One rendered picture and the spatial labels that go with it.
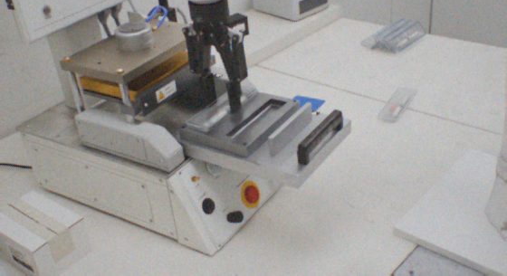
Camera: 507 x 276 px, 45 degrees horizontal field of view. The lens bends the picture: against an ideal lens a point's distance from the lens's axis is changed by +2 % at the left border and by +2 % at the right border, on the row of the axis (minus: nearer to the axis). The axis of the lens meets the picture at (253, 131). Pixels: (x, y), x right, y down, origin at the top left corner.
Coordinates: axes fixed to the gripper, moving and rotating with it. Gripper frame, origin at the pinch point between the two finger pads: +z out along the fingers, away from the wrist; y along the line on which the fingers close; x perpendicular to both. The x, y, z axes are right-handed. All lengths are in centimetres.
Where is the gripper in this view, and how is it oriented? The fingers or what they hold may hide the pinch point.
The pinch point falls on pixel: (222, 94)
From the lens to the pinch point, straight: 123.6
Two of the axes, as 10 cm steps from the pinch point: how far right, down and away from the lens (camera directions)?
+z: 1.1, 8.6, 5.0
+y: 8.3, 2.0, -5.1
